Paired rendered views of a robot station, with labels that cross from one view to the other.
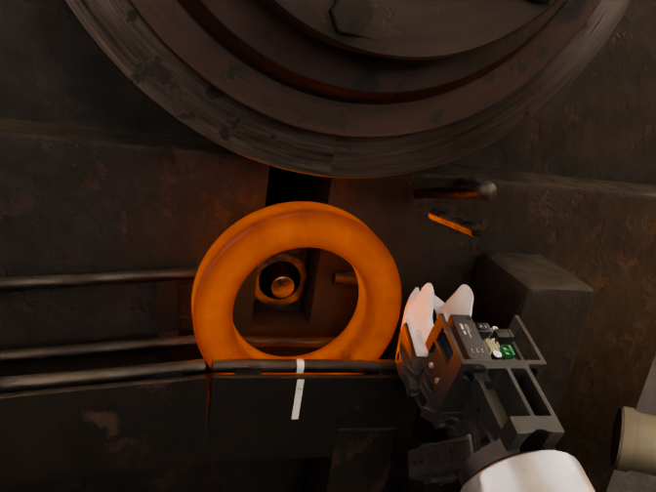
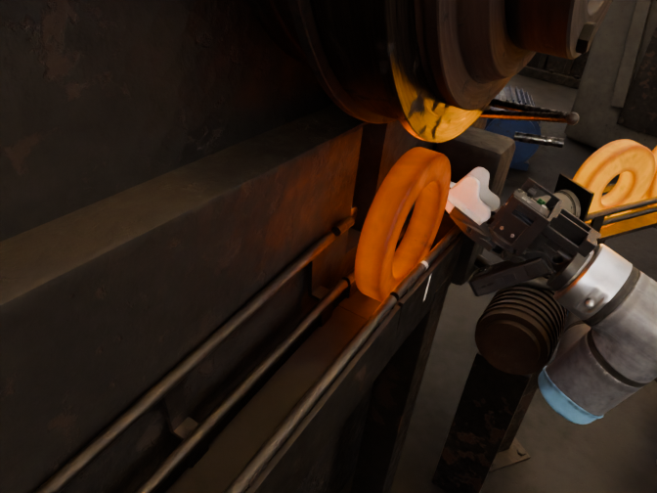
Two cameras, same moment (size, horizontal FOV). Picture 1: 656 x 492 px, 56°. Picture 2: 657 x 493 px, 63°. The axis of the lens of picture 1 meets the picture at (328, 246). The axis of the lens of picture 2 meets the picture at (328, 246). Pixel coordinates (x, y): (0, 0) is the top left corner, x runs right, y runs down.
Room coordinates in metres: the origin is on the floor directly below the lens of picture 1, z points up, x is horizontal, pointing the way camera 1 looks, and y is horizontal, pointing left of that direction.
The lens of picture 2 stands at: (0.17, 0.46, 1.07)
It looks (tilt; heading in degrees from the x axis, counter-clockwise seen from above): 33 degrees down; 316
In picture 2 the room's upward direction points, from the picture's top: 7 degrees clockwise
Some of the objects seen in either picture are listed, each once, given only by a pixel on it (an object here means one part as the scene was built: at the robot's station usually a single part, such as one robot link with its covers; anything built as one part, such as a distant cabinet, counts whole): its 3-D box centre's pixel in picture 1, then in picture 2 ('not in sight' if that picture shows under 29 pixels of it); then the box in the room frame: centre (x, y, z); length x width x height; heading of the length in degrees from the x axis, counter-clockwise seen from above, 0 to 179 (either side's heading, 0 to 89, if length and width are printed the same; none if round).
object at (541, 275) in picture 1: (506, 371); (458, 205); (0.58, -0.20, 0.68); 0.11 x 0.08 x 0.24; 17
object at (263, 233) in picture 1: (298, 305); (405, 226); (0.50, 0.02, 0.75); 0.18 x 0.03 x 0.18; 107
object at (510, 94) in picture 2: not in sight; (504, 123); (1.54, -2.02, 0.17); 0.57 x 0.31 x 0.34; 127
